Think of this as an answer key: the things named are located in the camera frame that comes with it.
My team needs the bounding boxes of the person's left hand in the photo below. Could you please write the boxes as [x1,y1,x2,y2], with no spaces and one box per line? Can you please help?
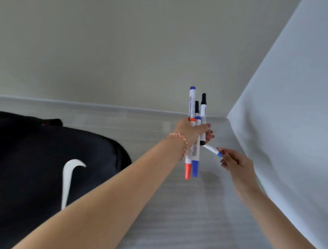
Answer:
[169,117,215,150]

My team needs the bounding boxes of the person's right hand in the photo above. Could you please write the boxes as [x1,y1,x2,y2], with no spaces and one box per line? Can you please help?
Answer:
[217,147,257,188]

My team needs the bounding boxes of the white marker with blue cap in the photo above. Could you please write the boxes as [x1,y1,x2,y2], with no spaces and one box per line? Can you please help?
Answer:
[192,116,202,178]
[203,144,223,158]
[189,86,196,120]

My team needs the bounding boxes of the white marker with red cap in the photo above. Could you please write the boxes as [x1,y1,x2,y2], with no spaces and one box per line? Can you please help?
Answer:
[184,117,197,180]

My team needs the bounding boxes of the person's right forearm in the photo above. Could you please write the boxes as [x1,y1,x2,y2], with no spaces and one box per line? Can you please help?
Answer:
[232,176,317,249]

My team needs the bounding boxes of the person's left forearm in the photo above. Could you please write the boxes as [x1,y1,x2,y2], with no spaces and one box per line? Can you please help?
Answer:
[11,135,187,249]

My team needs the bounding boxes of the white baseboard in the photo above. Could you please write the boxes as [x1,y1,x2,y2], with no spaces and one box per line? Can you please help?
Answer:
[0,95,228,119]

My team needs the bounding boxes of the black bag with white logo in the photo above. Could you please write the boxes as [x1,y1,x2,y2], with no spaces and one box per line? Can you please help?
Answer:
[0,111,132,249]

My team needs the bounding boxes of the multicoloured braided wrist bracelet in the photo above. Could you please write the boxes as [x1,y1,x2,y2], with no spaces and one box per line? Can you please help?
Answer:
[168,133,189,158]

